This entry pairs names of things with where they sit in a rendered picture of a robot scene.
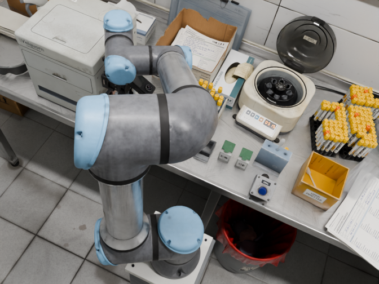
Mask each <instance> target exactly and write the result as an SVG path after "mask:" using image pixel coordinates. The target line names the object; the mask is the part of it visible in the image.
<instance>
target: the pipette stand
mask: <svg viewBox="0 0 379 284"><path fill-rule="evenodd" d="M278 146H279V145H277V144H275V143H273V142H271V141H269V140H267V139H266V140H265V142H264V143H263V145H262V147H261V149H260V151H259V153H258V154H257V156H256V158H255V160H254V162H253V164H252V165H254V166H256V167H258V168H260V169H261V170H263V171H265V172H268V173H269V174H271V175H273V176H275V177H277V178H278V177H279V175H280V173H281V172H282V170H283V169H284V167H285V166H286V165H287V163H288V162H289V160H290V158H291V156H292V152H290V151H288V150H286V149H284V148H282V147H280V148H279V149H278V151H277V148H278Z"/></svg>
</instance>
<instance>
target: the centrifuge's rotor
mask: <svg viewBox="0 0 379 284"><path fill-rule="evenodd" d="M257 89H258V91H259V93H260V94H261V95H262V97H263V98H265V99H266V100H267V101H269V102H271V103H273V104H275V105H279V106H282V107H289V106H292V105H294V104H295V103H296V101H297V98H298V94H297V90H296V88H295V87H294V86H293V85H292V83H291V82H289V81H288V80H287V79H285V78H282V77H267V78H265V79H263V80H262V81H261V82H260V83H259V85H258V88H257Z"/></svg>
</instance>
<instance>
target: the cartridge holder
mask: <svg viewBox="0 0 379 284"><path fill-rule="evenodd" d="M216 143H217V142H216V141H213V140H210V141H209V143H208V144H207V146H206V147H205V148H204V149H203V150H202V151H200V152H199V153H198V154H196V155H195V156H193V157H195V158H197V159H199V160H201V161H204V162H206V163H207V162H208V160H209V158H210V156H211V154H212V152H213V150H214V148H215V145H216Z"/></svg>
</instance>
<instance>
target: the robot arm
mask: <svg viewBox="0 0 379 284"><path fill-rule="evenodd" d="M103 28H104V46H105V55H104V56H103V57H102V60H103V62H104V66H105V70H104V72H103V74H102V75H101V78H102V86H103V87H105V88H107V89H109V90H111V91H113V92H114V90H116V92H115V95H107V94H100V95H92V96H84V97H82V98H80V99H79V101H78V102H77V106H76V119H75V129H74V165H75V166H76V167H77V168H82V169H84V170H88V171H89V173H90V174H91V176H92V177H93V178H94V179H96V180H97V181H98V183H99V189H100V196H101V200H102V206H103V213H104V216H103V217H102V218H100V219H98V220H97V221H96V223H95V229H94V241H95V248H96V255H97V257H98V260H99V261H100V263H101V264H103V265H113V266H115V265H119V264H128V263H140V262H146V261H150V262H151V265H152V267H153V268H154V270H155V271H156V272H157V273H158V274H159V275H161V276H163V277H165V278H168V279H181V278H184V277H186V276H188V275H190V274H191V273H192V272H193V271H194V270H195V268H196V267H197V265H198V263H199V260H200V255H201V250H200V246H201V244H202V241H203V237H204V226H203V223H202V220H201V218H200V217H199V216H198V214H197V213H195V212H194V210H192V209H190V208H188V207H185V206H173V207H171V208H169V209H167V210H165V211H164V212H163V213H162V214H148V215H146V214H145V213H144V212H143V177H144V176H145V175H146V174H147V172H148V171H149V169H150V167H151V165H163V164H173V163H179V162H183V161H186V160H188V159H190V158H191V157H193V156H195V155H196V154H198V153H199V152H200V151H202V150H203V149H204V148H205V147H206V146H207V144H208V143H209V141H210V140H211V139H212V137H213V135H214V133H215V131H216V128H217V124H218V108H217V105H216V103H215V101H214V99H213V97H212V95H211V94H210V92H209V91H208V90H207V89H205V88H203V87H202V86H200V85H199V83H198V81H197V79H196V78H195V76H194V74H193V73H192V51H191V49H190V47H188V46H180V45H174V46H134V41H133V21H132V17H131V15H130V14H129V13H128V12H126V11H124V10H110V11H108V12H107V13H106V14H105V15H104V17H103ZM149 75H159V78H160V82H161V86H162V89H163V92H164V94H153V92H154V91H155V89H156V87H155V86H154V85H153V84H152V83H151V82H150V81H148V80H147V79H146V78H145V77H143V76H149ZM103 80H104V83H105V84H104V83H103ZM128 92H129V94H127V93H128ZM136 92H137V93H139V94H135V93H136ZM126 94H127V95H126Z"/></svg>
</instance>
